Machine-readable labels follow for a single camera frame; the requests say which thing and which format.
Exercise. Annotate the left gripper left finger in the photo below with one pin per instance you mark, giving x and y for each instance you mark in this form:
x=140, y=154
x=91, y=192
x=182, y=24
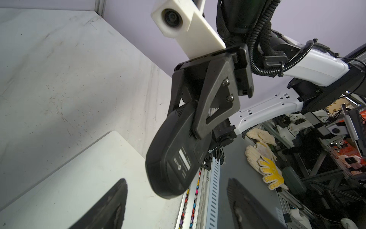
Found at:
x=108, y=212

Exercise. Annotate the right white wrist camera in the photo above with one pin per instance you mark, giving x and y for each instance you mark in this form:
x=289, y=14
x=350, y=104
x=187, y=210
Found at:
x=184, y=21

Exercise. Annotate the white laptop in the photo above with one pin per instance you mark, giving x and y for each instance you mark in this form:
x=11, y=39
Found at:
x=64, y=197

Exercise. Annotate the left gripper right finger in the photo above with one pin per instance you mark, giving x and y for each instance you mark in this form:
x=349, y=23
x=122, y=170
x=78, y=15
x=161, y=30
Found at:
x=247, y=211

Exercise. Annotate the yellow white work gloves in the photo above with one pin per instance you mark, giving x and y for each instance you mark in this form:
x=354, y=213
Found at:
x=262, y=158

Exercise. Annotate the black wireless mouse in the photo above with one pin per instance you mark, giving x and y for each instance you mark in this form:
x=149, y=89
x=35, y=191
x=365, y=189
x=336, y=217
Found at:
x=175, y=154

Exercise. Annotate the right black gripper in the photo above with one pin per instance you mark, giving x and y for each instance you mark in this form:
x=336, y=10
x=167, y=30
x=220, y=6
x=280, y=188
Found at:
x=215, y=80

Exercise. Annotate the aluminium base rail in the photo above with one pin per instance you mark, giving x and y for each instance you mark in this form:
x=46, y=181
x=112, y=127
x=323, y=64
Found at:
x=200, y=203

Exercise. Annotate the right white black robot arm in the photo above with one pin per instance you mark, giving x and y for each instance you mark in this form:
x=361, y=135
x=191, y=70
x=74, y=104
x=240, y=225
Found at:
x=319, y=77

